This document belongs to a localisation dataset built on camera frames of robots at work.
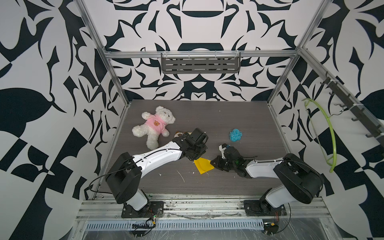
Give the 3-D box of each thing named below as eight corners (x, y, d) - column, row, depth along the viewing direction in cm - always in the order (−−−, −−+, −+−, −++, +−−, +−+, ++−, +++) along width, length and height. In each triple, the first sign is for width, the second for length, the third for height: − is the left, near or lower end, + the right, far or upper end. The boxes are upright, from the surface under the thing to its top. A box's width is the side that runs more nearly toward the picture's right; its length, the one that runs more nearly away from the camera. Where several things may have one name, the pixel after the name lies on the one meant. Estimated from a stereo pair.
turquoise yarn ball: (226, 136, 102) (227, 134, 100) (234, 129, 106) (235, 126, 104) (236, 143, 99) (237, 141, 97) (243, 135, 103) (244, 133, 101)
